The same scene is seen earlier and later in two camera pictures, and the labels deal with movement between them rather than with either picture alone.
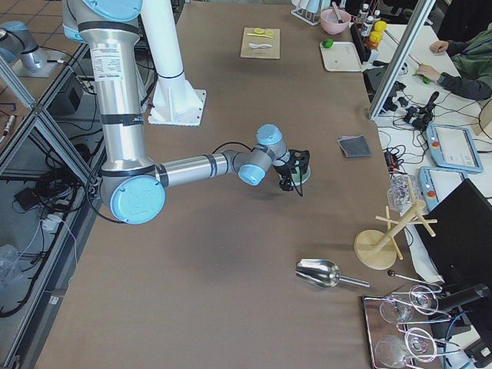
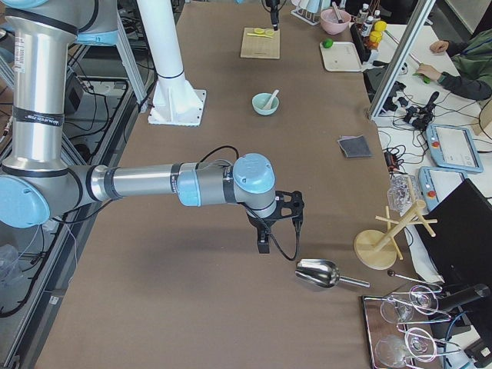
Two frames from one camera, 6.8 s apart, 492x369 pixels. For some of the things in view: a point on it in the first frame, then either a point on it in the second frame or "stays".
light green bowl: x=296 y=177 → x=264 y=104
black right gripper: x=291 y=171 → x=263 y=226
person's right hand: x=428 y=71 stays
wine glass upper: x=423 y=299 stays
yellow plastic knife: x=258 y=34 stays
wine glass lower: x=391 y=351 stays
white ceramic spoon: x=254 y=45 → x=275 y=92
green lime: x=327 y=43 stays
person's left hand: x=439 y=46 stays
